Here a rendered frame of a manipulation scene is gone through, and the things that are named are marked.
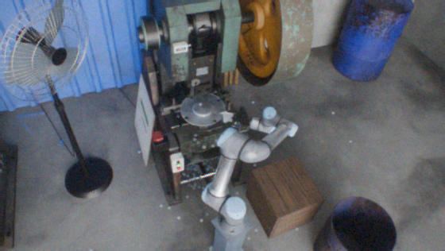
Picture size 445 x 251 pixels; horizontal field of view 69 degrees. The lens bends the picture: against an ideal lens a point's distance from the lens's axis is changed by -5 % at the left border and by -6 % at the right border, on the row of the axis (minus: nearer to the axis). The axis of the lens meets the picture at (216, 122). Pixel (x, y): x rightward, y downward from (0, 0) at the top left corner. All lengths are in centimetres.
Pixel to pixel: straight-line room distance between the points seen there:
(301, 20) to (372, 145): 194
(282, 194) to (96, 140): 167
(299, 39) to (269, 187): 109
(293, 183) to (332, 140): 95
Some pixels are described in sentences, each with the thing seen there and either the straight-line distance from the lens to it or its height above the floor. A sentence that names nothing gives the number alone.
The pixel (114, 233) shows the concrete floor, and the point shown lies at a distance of 264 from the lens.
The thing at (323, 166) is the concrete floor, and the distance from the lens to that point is 306.
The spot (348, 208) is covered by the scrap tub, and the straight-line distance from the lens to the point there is 251.
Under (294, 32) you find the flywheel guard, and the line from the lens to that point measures 172.
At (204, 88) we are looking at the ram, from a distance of 209.
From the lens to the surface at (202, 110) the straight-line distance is 218.
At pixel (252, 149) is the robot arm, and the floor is 107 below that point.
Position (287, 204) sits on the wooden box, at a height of 35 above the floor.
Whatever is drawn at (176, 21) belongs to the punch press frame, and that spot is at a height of 145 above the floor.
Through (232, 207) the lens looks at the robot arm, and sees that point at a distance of 191.
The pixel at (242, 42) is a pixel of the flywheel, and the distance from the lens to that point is 229.
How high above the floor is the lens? 237
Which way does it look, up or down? 48 degrees down
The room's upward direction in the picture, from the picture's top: 5 degrees clockwise
